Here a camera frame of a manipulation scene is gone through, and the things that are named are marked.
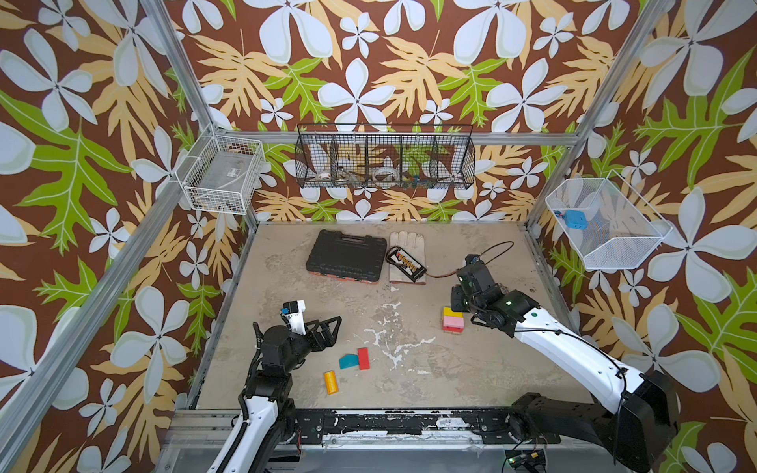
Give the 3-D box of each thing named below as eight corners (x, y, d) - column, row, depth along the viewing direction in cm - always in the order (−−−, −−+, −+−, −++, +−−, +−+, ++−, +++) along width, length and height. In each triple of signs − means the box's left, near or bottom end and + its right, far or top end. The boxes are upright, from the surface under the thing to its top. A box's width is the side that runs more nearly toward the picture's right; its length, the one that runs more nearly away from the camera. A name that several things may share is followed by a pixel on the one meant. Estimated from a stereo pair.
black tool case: (304, 275, 106) (301, 266, 102) (321, 236, 118) (319, 227, 114) (380, 289, 102) (380, 280, 98) (390, 248, 114) (390, 239, 110)
